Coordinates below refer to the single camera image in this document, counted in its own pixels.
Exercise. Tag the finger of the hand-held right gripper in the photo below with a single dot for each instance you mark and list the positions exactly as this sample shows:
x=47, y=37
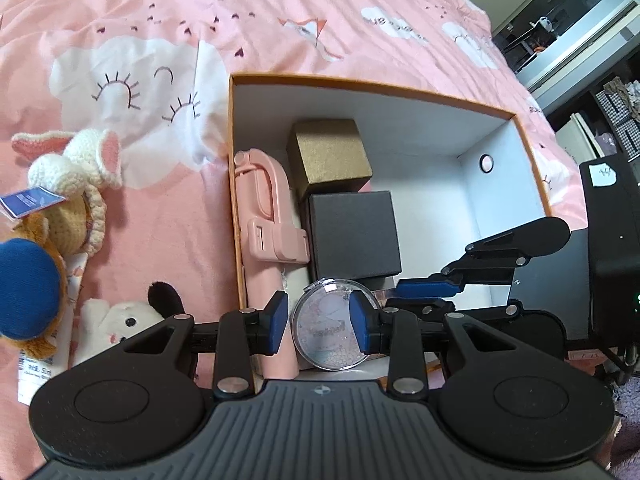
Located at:
x=425, y=287
x=420, y=305

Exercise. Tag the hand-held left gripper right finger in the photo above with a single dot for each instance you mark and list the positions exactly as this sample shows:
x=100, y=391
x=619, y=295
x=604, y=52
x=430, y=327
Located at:
x=361, y=325

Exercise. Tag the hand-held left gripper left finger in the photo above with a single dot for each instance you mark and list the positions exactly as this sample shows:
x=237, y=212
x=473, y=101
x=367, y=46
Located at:
x=279, y=322

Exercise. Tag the clear round glitter jar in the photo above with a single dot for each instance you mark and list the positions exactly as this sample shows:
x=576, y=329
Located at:
x=325, y=330

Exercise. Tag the pink leather case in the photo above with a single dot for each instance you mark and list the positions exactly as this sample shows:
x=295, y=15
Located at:
x=265, y=280

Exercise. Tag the pink plastic folding holder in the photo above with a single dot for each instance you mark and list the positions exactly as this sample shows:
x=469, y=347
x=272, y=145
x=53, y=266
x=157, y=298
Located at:
x=277, y=240

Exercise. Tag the black gift box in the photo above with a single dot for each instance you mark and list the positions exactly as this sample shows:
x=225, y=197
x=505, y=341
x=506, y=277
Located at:
x=350, y=235

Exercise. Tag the orange cardboard box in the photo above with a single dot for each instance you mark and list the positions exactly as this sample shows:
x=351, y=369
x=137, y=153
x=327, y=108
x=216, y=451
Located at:
x=425, y=135

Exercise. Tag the gold gift box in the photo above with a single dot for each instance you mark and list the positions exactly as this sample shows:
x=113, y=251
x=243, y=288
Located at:
x=327, y=160

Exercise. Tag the white lotion tube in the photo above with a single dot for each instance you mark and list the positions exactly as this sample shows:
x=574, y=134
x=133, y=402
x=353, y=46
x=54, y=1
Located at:
x=40, y=375

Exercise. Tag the red panda plush blue hat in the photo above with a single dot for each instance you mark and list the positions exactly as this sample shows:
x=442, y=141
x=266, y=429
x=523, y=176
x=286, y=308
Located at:
x=25, y=285

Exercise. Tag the white crochet bunny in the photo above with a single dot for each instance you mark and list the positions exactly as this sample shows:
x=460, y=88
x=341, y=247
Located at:
x=75, y=160

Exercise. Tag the person's right forearm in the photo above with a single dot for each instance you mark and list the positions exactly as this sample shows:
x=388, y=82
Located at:
x=627, y=440

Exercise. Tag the pink plastic bag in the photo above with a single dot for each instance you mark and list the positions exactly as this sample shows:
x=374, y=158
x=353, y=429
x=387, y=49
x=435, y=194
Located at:
x=608, y=143

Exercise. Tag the checkered storage bin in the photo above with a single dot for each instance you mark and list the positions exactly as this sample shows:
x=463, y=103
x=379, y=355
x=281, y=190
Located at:
x=631, y=137
x=617, y=110

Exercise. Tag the cream storage box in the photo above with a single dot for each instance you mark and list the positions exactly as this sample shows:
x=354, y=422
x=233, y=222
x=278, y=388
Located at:
x=580, y=137

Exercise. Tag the dark shelf unit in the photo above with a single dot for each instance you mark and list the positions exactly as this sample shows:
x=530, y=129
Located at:
x=585, y=105

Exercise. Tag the pile of crumpled clothes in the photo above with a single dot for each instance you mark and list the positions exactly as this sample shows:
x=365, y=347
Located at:
x=622, y=90

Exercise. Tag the white bag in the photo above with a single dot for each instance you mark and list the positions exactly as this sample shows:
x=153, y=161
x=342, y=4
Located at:
x=543, y=22

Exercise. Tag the pink printed blanket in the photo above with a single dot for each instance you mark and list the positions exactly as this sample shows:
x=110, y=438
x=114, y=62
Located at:
x=150, y=10

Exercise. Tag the white door frame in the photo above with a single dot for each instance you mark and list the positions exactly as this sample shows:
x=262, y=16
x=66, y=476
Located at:
x=565, y=80

